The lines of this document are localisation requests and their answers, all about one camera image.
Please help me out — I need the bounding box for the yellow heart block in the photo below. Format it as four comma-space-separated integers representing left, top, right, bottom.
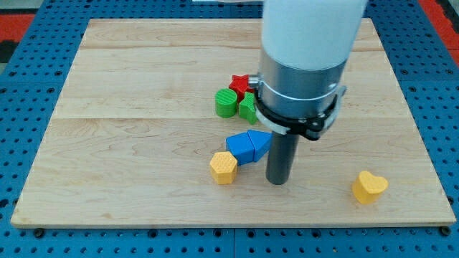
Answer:
351, 171, 389, 204

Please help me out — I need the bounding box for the blue cube block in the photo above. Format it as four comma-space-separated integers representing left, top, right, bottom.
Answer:
226, 132, 255, 166

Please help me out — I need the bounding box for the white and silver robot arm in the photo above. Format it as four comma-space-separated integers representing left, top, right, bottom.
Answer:
259, 0, 367, 118

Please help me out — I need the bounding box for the black and white clamp ring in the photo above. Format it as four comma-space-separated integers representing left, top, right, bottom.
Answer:
253, 85, 348, 141

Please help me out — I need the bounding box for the red star block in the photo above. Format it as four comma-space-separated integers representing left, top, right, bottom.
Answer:
229, 75, 254, 102

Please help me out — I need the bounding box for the green cylinder block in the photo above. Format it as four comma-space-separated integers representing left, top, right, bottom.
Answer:
214, 88, 237, 118

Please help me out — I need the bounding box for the yellow hexagon block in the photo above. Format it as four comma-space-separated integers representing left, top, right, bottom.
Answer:
209, 151, 237, 185

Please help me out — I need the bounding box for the wooden board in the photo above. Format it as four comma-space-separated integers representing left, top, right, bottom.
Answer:
11, 19, 456, 229

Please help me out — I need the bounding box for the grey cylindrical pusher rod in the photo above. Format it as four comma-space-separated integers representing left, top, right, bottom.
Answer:
265, 132, 299, 185

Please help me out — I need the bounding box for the blue triangle block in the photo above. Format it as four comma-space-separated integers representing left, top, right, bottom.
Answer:
247, 130, 272, 162

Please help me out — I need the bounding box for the green star block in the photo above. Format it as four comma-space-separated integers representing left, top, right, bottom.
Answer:
239, 92, 257, 125

